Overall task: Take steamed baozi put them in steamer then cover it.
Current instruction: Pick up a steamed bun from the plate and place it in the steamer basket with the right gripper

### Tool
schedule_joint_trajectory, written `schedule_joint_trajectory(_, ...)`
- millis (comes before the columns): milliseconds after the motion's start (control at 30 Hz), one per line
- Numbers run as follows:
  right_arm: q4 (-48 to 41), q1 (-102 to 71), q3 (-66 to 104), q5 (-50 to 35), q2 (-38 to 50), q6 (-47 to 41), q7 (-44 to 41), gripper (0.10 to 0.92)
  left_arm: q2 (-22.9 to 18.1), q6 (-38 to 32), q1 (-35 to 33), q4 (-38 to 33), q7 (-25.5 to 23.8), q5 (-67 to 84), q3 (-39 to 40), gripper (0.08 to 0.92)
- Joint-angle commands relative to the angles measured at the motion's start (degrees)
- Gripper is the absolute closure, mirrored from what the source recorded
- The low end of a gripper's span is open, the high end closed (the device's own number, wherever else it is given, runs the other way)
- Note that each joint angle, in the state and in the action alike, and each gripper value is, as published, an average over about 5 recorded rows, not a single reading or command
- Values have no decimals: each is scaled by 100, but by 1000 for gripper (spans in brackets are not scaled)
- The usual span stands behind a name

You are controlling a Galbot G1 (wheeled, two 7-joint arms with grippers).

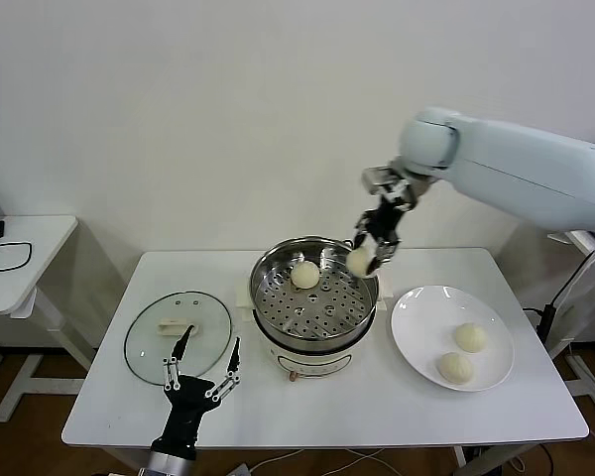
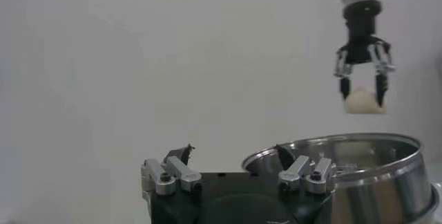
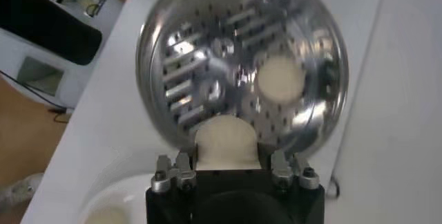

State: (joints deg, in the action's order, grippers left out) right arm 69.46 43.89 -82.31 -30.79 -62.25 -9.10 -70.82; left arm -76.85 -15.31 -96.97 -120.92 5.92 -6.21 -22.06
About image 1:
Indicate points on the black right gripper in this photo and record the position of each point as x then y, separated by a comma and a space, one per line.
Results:
387, 223

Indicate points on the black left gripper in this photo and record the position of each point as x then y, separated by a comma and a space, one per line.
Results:
183, 411

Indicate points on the white steamed baozi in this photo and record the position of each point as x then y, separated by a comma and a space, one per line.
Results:
305, 275
470, 338
455, 368
358, 262

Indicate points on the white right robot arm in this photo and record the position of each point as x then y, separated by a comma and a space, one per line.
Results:
525, 163

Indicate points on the stainless steel steamer basket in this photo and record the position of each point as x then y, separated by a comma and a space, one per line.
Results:
327, 317

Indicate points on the white round plate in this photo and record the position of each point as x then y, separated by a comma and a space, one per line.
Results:
426, 327

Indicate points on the white floor power strip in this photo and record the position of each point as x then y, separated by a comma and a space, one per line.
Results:
242, 470

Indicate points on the white electric cooker pot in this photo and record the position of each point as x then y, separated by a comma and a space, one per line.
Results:
317, 362

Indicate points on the black power box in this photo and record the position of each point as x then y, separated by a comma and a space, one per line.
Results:
548, 322

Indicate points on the white side desk with adapter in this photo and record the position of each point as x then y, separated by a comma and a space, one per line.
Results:
49, 233

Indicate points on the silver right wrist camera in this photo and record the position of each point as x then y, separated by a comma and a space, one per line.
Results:
379, 177

